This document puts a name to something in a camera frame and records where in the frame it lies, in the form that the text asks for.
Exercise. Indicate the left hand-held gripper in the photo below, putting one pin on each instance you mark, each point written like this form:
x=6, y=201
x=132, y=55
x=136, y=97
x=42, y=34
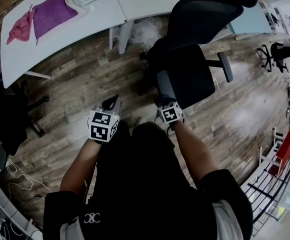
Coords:
x=102, y=126

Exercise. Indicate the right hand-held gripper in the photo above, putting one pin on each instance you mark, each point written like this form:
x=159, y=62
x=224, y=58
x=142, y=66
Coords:
x=171, y=114

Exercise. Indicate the person's right forearm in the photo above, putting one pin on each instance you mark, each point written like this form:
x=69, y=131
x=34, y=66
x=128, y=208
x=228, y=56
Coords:
x=192, y=154

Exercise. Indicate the person's left forearm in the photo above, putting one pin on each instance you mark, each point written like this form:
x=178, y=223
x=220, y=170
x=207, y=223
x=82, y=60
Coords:
x=80, y=166

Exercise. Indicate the purple cloth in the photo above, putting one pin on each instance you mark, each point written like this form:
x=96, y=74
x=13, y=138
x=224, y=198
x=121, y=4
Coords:
x=52, y=16

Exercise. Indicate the pink cloth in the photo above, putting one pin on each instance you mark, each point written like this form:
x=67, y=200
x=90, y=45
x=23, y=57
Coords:
x=20, y=30

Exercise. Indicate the black mesh office chair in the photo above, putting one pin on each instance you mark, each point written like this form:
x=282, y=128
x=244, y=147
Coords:
x=184, y=69

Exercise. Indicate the curved white table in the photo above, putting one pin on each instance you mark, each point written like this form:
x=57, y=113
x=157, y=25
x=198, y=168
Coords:
x=89, y=34

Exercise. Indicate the person's black-clothed body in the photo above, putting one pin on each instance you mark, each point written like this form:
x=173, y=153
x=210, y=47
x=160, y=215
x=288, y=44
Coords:
x=139, y=184

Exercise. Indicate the clear plastic wrap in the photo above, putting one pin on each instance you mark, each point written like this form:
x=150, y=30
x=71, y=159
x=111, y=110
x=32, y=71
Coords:
x=144, y=31

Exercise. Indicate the white table with grommet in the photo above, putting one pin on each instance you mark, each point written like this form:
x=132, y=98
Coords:
x=147, y=1

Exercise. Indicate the black office chair without headrest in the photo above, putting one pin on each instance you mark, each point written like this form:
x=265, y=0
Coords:
x=5, y=114

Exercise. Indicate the red panel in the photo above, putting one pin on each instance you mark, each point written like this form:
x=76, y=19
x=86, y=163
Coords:
x=285, y=154

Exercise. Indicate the black swivel chair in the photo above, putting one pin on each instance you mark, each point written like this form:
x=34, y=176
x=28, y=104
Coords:
x=279, y=56

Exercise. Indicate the light blue table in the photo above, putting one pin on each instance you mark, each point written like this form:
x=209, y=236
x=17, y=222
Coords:
x=252, y=21

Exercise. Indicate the black metal railing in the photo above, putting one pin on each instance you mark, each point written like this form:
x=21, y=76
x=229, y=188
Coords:
x=269, y=194

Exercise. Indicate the small white table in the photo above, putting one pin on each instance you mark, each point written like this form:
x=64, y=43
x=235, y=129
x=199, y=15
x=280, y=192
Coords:
x=283, y=9

